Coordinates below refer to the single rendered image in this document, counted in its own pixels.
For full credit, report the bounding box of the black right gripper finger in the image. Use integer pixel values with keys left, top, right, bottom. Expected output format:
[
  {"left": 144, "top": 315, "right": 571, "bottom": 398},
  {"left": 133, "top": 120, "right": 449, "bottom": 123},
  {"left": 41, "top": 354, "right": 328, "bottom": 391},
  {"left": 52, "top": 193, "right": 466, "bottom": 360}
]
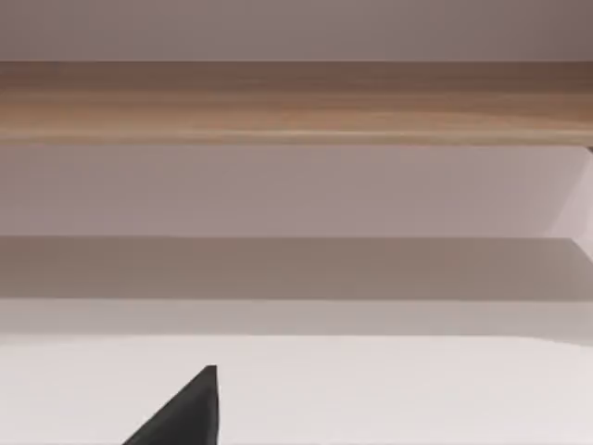
[{"left": 120, "top": 364, "right": 220, "bottom": 445}]

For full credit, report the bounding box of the wooden shelf board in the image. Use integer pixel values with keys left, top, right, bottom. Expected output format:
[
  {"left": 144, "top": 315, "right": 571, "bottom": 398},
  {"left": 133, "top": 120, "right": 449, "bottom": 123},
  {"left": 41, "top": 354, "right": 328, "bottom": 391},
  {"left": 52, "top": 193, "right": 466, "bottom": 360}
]
[{"left": 0, "top": 59, "right": 593, "bottom": 148}]

